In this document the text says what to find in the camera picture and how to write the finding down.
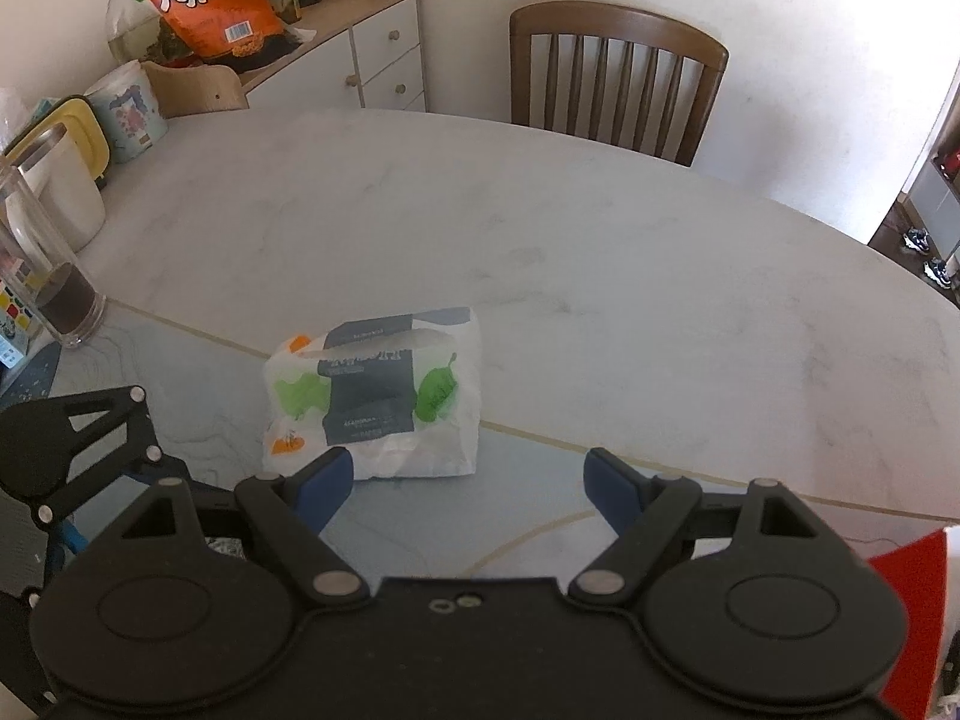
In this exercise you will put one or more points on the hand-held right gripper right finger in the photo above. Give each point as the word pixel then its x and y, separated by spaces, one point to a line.
pixel 611 484

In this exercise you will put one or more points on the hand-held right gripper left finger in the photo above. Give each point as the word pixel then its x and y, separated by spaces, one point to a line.
pixel 326 480

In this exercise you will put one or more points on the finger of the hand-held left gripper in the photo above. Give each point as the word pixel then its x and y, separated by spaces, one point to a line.
pixel 73 536
pixel 30 465

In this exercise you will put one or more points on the white wet wipes pack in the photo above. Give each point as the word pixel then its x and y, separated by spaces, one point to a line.
pixel 375 390

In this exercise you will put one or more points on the red cardboard box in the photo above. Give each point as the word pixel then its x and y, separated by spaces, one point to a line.
pixel 911 600

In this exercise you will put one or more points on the light blue small box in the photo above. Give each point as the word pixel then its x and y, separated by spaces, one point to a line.
pixel 15 352

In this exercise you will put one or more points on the colourful puzzle cube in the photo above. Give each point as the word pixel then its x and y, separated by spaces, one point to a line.
pixel 11 311

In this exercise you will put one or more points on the glass jar dark contents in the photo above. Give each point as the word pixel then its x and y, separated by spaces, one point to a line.
pixel 67 307

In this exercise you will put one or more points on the yellow white appliance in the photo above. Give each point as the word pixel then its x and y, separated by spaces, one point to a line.
pixel 60 187

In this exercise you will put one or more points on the printed white canister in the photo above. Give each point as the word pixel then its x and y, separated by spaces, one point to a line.
pixel 127 116

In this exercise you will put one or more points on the dark sneaker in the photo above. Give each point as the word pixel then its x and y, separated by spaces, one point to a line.
pixel 937 271
pixel 916 240

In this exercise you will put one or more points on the light wooden chair back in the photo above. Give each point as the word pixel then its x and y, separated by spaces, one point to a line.
pixel 195 90

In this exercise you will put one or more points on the white sideboard cabinet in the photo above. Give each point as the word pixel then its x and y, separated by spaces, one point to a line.
pixel 382 52

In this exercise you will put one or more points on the brown wooden chair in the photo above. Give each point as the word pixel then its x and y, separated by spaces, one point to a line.
pixel 615 19

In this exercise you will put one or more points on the orange snack bag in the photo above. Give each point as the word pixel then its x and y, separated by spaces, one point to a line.
pixel 210 7

